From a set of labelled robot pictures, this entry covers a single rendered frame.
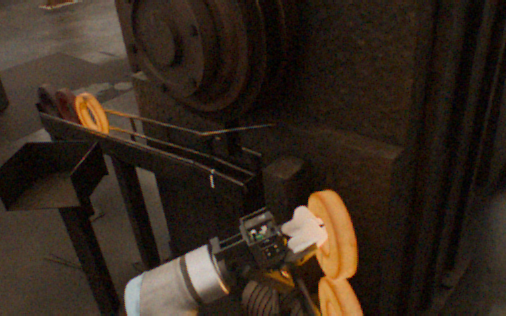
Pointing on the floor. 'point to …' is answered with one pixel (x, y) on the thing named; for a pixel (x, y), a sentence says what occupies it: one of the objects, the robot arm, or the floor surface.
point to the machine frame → (364, 138)
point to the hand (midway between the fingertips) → (329, 226)
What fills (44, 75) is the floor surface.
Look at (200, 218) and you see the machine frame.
